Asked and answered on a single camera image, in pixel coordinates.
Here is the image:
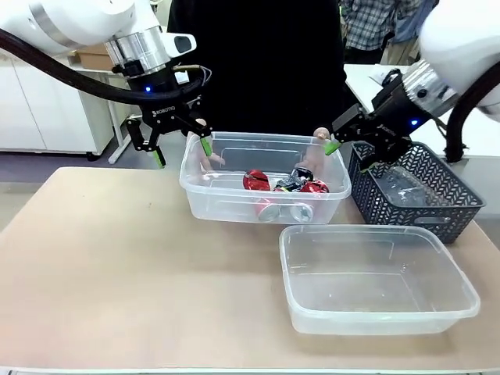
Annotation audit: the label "thick black right arm hose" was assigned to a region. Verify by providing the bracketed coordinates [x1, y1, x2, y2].
[445, 58, 500, 163]

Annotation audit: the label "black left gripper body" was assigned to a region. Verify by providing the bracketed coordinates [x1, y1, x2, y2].
[124, 64, 203, 136]

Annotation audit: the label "empty clear plastic container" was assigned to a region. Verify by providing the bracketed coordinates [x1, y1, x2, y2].
[279, 225, 481, 336]

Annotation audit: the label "white paper sheet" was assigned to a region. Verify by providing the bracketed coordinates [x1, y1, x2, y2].
[369, 69, 394, 85]

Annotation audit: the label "dark grey plastic basket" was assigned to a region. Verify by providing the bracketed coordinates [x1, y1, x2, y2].
[347, 141, 488, 245]

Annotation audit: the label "crushed red can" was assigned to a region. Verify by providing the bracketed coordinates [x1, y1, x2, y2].
[241, 168, 271, 192]

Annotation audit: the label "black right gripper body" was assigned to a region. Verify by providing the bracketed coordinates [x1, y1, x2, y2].
[365, 77, 416, 155]

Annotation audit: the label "flattened red can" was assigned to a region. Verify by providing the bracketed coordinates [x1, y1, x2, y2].
[299, 179, 330, 195]

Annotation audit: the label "silver aluminium can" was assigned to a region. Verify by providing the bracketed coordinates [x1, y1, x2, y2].
[256, 202, 283, 223]
[287, 203, 314, 223]

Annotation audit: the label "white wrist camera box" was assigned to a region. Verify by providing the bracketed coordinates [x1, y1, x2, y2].
[159, 33, 197, 58]

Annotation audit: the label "person left hand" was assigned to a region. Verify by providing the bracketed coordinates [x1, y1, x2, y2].
[298, 127, 330, 179]

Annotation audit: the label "person right hand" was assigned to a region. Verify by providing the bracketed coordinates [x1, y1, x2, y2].
[187, 118, 227, 173]

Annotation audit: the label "white background table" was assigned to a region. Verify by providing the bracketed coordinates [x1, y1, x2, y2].
[343, 63, 415, 118]

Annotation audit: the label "person in plaid shirt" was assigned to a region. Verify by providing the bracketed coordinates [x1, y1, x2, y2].
[338, 0, 402, 52]

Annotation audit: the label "person torso in black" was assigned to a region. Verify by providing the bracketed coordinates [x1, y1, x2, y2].
[166, 0, 355, 136]

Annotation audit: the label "clear plastic container with cans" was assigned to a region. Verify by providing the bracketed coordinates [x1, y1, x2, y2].
[179, 131, 352, 226]

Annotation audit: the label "thin wrist wires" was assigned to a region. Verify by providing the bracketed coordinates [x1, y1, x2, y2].
[173, 63, 214, 85]

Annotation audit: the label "white cabinet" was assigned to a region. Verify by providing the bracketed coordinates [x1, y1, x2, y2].
[0, 58, 115, 154]

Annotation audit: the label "white desk with leg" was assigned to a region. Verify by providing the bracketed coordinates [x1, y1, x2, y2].
[68, 64, 136, 164]

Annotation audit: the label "brown cardboard box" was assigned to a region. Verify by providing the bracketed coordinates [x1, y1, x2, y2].
[76, 41, 114, 68]

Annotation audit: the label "person in blue jacket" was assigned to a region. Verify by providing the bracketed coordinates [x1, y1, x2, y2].
[384, 0, 438, 66]

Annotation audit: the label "clear crushed plastic bottle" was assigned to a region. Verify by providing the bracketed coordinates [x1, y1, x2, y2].
[373, 165, 445, 209]

